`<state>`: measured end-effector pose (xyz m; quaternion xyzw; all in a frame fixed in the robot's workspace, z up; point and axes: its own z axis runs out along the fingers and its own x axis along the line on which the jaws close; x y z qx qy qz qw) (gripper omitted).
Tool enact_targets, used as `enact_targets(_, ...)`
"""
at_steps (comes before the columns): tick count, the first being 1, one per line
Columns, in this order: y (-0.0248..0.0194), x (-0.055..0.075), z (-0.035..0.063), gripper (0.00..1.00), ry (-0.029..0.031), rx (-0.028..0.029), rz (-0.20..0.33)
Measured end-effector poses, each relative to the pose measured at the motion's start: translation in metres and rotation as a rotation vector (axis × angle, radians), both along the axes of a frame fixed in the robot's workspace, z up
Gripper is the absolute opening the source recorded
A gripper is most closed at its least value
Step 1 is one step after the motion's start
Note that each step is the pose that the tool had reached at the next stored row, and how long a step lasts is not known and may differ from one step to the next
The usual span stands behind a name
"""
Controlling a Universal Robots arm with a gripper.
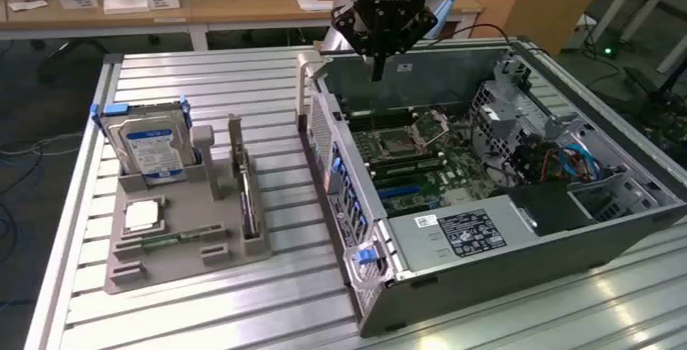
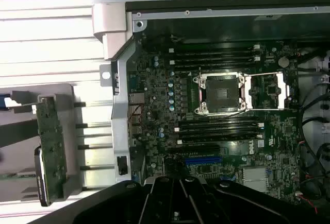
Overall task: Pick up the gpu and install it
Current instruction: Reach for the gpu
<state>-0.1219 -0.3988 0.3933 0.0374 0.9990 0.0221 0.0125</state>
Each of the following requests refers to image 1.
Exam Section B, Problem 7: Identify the perforated metal disk bay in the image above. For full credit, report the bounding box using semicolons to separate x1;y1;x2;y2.
466;80;582;175

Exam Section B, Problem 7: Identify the wooden desk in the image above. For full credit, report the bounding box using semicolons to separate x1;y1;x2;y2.
0;0;484;52

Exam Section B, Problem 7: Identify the green motherboard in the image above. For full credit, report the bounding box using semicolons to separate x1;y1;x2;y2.
343;104;508;216

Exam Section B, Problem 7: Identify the black plastic shroud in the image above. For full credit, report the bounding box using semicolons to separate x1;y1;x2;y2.
507;180;592;237

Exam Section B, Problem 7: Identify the dark RAM module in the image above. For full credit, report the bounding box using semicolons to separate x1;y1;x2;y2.
371;159;444;179

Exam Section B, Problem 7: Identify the metal socket cover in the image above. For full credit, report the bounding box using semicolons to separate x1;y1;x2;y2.
410;108;459;140

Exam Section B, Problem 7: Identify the black cable into case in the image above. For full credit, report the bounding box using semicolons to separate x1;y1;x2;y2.
428;23;514;47

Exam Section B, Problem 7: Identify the green RAM stick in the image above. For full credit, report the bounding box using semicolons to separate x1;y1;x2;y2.
140;227;224;253

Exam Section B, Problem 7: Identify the graphics card with metal bracket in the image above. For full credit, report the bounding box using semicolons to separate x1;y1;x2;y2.
228;114;260;241

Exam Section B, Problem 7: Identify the black office chair base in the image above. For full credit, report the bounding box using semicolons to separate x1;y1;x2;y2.
30;35;112;85

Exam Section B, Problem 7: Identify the white box with round dish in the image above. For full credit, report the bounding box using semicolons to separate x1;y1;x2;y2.
102;0;150;15

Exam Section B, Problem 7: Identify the white paper slip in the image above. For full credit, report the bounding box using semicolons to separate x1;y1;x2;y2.
7;0;50;12

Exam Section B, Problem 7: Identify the wooden cabinet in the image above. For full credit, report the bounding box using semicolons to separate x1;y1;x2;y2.
444;0;616;57

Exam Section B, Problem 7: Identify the open dark grey PC case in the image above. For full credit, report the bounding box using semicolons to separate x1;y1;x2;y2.
296;35;687;338

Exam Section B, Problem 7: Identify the blue disk wire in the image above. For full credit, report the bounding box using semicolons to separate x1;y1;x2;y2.
558;143;602;183

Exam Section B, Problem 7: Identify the grey parts rack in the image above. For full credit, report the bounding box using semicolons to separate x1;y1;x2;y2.
102;123;272;295

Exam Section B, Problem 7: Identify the hard disk in blue caddy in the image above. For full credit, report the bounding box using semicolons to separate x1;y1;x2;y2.
91;100;195;187

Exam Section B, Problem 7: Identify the grey power supply unit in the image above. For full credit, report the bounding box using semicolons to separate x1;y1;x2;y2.
386;195;540;275

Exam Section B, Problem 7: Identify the blue expansion slot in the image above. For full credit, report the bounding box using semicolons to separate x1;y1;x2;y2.
378;186;420;201

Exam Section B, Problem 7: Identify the black floor stand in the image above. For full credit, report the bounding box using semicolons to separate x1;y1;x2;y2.
622;66;687;150

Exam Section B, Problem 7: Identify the CPU socket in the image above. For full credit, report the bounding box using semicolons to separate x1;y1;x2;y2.
375;126;434;160

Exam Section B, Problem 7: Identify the silver CPU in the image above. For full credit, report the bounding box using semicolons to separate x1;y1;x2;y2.
122;200;163;236

